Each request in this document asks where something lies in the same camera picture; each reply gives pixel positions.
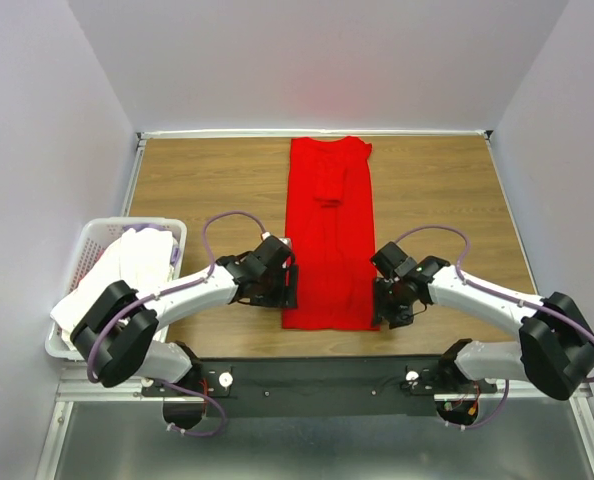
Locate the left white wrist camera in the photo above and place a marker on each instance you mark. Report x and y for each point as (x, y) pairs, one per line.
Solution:
(285, 240)

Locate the white t shirt in basket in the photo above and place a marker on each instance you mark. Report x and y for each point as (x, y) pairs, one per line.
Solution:
(144, 256)

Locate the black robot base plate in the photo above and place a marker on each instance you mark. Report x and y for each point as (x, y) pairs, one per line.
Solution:
(314, 386)

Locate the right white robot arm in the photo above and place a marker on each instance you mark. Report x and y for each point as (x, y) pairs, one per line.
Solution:
(552, 344)

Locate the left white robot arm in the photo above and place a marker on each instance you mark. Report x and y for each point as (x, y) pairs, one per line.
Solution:
(116, 336)

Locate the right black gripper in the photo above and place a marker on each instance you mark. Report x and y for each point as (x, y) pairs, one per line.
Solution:
(401, 316)

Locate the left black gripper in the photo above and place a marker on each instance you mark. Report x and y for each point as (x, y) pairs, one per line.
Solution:
(286, 297)

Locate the red t shirt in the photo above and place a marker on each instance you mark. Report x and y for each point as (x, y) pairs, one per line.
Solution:
(330, 222)

